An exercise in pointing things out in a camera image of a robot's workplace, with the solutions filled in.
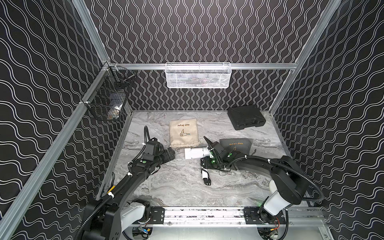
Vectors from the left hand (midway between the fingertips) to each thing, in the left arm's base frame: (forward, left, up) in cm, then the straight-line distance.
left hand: (168, 152), depth 85 cm
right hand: (-2, -21, -7) cm, 22 cm away
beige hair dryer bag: (+22, -6, -10) cm, 25 cm away
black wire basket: (+28, +42, +14) cm, 52 cm away
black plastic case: (+38, -53, -6) cm, 66 cm away
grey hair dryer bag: (+12, -44, -5) cm, 46 cm away
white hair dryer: (+4, -17, -7) cm, 18 cm away
